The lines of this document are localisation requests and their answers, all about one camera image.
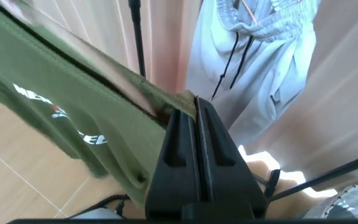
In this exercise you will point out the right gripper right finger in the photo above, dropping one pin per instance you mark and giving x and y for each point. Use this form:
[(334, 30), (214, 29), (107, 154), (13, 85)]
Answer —
[(232, 183)]

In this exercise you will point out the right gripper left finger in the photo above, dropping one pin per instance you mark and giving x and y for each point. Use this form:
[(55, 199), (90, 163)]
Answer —
[(172, 183)]

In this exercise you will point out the pale grey shorts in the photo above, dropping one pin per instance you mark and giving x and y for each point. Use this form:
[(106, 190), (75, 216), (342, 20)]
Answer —
[(259, 77)]

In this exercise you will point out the green garment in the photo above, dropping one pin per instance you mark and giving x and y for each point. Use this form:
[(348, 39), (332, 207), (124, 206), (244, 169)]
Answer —
[(73, 102)]

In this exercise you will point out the pink clothes hanger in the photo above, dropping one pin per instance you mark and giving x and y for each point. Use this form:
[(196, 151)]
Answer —
[(250, 12)]

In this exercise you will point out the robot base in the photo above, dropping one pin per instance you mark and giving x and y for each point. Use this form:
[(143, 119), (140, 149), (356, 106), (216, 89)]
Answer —
[(98, 214)]

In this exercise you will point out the white laundry basket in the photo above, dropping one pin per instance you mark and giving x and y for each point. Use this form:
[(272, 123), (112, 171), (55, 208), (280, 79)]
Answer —
[(353, 202)]

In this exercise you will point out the black clothes rack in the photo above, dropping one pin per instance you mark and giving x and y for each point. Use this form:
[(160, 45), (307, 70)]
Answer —
[(137, 37)]

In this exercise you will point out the beige curtain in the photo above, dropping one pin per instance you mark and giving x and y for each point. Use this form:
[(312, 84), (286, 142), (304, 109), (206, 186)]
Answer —
[(337, 93)]

